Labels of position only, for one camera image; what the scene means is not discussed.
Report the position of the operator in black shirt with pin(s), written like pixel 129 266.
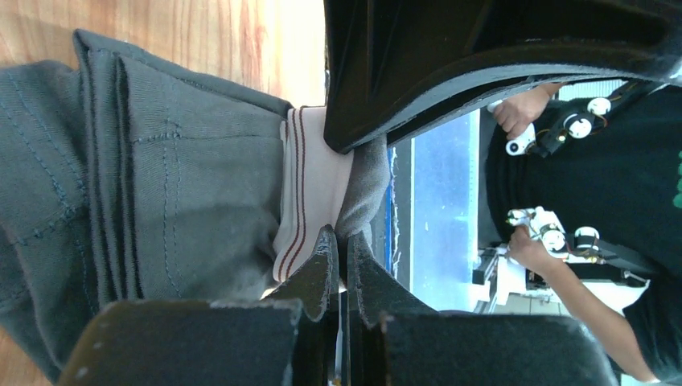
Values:
pixel 625 181

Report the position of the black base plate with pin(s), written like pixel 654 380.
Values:
pixel 393 226

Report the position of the upper white teleoperation handle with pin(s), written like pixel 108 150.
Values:
pixel 523 143

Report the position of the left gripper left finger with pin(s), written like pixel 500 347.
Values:
pixel 286 338

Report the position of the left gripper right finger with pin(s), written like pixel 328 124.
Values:
pixel 393 338

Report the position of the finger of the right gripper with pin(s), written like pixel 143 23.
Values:
pixel 399 68

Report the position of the lower white teleoperation handle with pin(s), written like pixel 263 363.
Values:
pixel 543 226

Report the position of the operator hand upper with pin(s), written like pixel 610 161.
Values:
pixel 517 112

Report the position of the grey underwear white waistband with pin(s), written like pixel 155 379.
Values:
pixel 131 177

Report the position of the white teleoperation handle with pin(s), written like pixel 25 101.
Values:
pixel 543 226
pixel 523 143

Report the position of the operator hand lower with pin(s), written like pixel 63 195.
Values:
pixel 529 253

